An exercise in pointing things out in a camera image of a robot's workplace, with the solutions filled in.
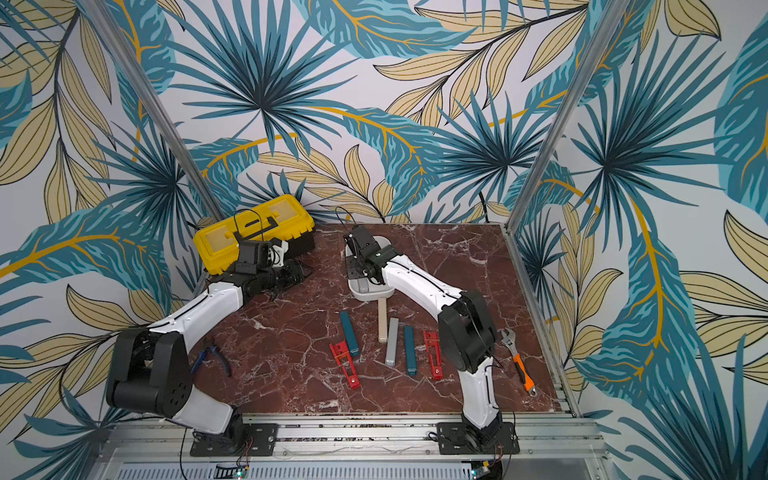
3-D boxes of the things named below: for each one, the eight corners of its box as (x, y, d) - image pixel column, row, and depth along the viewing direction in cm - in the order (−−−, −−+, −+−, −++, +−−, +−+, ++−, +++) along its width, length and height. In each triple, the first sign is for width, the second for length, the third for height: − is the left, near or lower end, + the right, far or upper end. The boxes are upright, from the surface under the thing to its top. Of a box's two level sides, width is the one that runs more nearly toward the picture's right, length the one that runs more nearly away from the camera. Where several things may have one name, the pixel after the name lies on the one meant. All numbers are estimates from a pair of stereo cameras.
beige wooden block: (377, 342, 91) (377, 338, 89) (378, 301, 100) (378, 297, 98) (386, 342, 91) (386, 338, 89) (386, 301, 100) (386, 297, 98)
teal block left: (350, 357, 89) (350, 354, 87) (340, 315, 97) (339, 311, 95) (359, 354, 89) (359, 351, 87) (348, 313, 98) (347, 309, 96)
